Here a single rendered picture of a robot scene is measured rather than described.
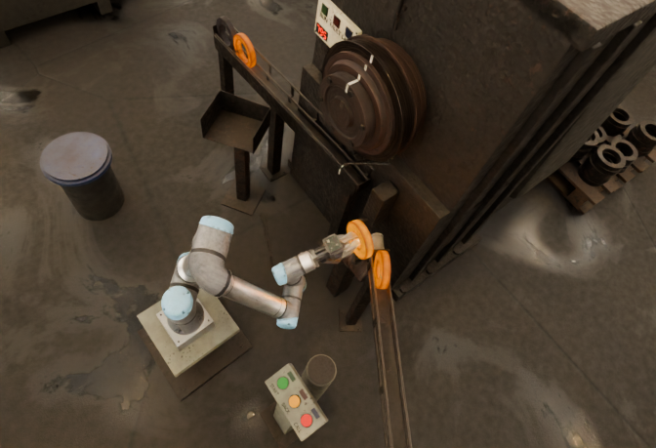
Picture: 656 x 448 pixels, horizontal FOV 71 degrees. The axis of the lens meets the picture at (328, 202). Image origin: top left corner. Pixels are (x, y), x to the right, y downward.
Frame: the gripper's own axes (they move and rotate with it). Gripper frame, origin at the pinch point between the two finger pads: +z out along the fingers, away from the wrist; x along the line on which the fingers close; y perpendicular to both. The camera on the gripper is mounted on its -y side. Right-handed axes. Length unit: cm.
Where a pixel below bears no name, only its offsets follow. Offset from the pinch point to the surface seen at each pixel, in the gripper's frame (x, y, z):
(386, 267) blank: -12.9, -7.8, 4.0
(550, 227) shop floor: -10, -123, 126
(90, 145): 110, -19, -95
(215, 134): 85, -18, -36
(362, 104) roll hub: 31.3, 34.0, 17.8
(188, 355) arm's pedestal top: -3, -33, -85
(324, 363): -32, -24, -33
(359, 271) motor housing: -3.0, -34.6, -3.4
